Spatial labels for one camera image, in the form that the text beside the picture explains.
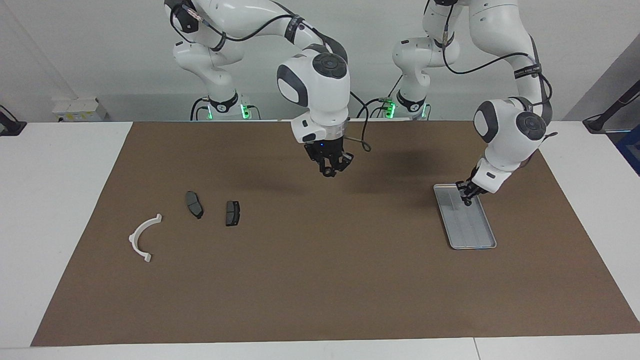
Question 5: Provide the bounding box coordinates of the blue object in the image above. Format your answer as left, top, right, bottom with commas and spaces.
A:
616, 125, 640, 176

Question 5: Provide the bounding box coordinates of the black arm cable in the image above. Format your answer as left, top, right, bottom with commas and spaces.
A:
440, 0, 555, 136
170, 0, 372, 152

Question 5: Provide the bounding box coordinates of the black base cable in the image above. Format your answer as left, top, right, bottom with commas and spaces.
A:
356, 75, 406, 119
190, 97, 211, 121

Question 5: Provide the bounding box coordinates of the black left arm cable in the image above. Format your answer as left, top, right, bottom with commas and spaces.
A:
440, 0, 555, 136

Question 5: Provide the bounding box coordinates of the white half ring bracket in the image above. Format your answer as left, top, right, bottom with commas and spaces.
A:
128, 214, 163, 263

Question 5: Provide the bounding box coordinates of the black table clamp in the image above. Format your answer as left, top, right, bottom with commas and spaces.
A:
0, 105, 27, 137

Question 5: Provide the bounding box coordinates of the curved grey brake pad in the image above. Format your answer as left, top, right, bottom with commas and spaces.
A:
185, 191, 204, 220

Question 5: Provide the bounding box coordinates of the silver metal tray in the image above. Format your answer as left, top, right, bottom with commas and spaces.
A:
433, 183, 498, 250

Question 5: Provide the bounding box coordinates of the white power box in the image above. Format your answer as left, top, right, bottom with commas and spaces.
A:
52, 97, 108, 122

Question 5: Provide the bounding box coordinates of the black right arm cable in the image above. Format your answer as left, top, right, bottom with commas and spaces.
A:
170, 0, 372, 152

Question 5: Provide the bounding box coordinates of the brown table mat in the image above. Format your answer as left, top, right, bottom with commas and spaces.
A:
31, 120, 640, 347

